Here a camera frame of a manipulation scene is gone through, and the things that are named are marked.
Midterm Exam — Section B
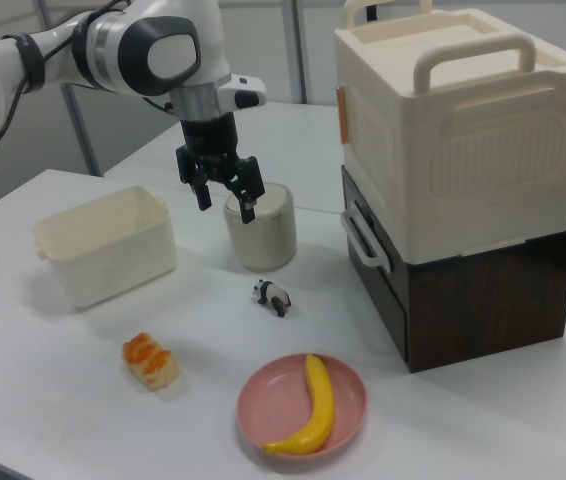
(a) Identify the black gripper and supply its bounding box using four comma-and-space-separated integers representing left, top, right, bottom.
175, 113, 266, 224

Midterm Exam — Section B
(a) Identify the cream plastic box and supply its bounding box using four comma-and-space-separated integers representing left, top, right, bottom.
31, 185, 179, 309

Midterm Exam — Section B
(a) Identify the large cream storage box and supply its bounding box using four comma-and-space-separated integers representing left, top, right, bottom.
333, 0, 566, 264

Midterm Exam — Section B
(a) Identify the small cream lidded trash can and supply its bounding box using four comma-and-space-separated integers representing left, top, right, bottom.
222, 181, 298, 273

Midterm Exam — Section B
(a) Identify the toy panda figure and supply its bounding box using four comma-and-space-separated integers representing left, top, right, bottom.
250, 278, 293, 319

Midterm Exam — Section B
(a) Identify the toy shrimp sushi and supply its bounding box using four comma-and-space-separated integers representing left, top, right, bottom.
121, 331, 180, 392

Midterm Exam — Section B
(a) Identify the pink plastic plate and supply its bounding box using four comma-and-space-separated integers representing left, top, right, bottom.
236, 352, 368, 457

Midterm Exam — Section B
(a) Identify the yellow toy banana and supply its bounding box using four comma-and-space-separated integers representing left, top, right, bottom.
261, 353, 337, 442

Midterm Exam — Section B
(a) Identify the dark wooden drawer cabinet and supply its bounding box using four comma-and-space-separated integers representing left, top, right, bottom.
340, 164, 566, 375

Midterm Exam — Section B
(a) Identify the white drawer handle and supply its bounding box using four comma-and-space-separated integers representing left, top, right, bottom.
340, 205, 394, 274

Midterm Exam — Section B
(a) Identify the grey metal post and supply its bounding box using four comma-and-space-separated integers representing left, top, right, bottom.
64, 82, 103, 177

